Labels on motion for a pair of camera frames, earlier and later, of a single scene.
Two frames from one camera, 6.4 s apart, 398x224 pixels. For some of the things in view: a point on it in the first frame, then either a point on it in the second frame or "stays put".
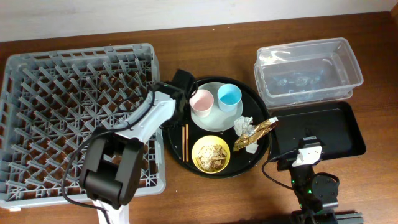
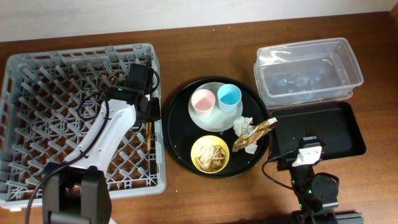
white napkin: (244, 125) stays put
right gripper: (288, 165) stays put
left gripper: (183, 83) to (153, 109)
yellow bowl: (211, 154) stays put
